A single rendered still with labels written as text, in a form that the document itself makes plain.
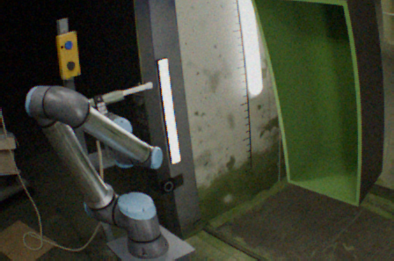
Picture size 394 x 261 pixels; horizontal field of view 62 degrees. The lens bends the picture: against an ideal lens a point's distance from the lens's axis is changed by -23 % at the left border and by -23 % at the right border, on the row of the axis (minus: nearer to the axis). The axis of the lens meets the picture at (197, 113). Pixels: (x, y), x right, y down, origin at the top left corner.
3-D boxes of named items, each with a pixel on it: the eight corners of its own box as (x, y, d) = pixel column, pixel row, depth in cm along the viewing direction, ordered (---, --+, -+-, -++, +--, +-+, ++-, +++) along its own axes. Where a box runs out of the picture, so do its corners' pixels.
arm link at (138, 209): (149, 244, 150) (140, 212, 144) (117, 235, 158) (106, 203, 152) (167, 227, 163) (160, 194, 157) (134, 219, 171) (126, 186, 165)
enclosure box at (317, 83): (317, 151, 258) (285, -19, 204) (382, 171, 213) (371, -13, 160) (288, 182, 241) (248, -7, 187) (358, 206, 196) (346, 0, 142)
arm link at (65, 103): (71, 79, 116) (167, 148, 173) (48, 80, 121) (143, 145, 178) (61, 114, 112) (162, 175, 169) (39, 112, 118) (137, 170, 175)
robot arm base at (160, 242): (142, 264, 151) (136, 249, 147) (120, 244, 165) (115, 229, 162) (177, 249, 161) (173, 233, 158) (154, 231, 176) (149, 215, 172)
